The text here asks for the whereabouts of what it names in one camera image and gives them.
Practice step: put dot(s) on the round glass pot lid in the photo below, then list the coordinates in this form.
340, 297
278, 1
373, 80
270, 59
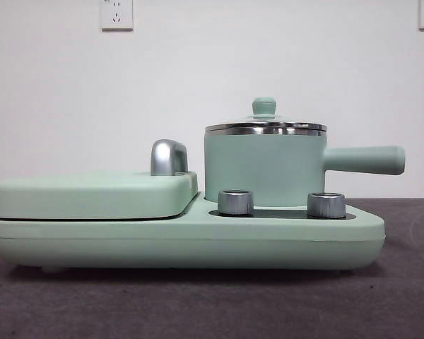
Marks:
264, 106

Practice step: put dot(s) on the silver round control knob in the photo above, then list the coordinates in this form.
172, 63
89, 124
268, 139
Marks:
235, 202
326, 205

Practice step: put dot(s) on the mint green breakfast machine base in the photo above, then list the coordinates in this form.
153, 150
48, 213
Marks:
162, 243

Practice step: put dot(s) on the mint green hinged griddle lid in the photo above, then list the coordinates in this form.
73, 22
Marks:
92, 194

